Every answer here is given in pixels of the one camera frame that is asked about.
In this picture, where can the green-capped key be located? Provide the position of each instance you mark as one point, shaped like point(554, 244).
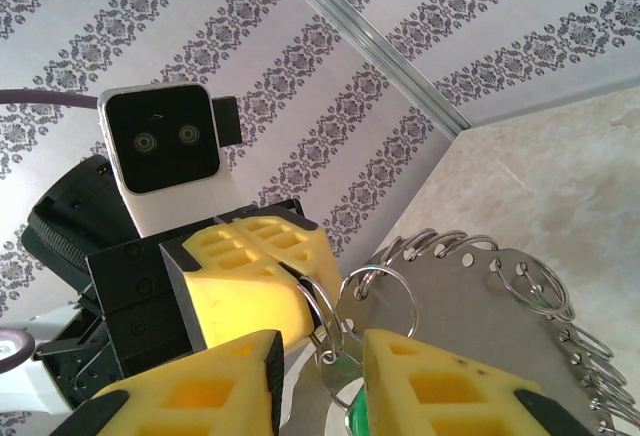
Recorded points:
point(357, 416)

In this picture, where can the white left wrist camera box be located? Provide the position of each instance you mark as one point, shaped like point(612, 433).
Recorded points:
point(160, 141)

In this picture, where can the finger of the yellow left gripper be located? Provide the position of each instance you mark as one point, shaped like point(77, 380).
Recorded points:
point(305, 251)
point(240, 306)

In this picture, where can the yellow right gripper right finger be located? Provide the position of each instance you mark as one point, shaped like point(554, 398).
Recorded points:
point(450, 401)

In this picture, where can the aluminium back frame beam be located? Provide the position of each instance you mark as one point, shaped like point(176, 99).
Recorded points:
point(550, 102)

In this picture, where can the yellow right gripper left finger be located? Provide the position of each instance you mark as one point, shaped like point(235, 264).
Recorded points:
point(200, 396)

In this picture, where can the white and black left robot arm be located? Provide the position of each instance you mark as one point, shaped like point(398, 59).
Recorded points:
point(47, 386)

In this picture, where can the aluminium frame post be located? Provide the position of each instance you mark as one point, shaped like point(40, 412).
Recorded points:
point(370, 42)

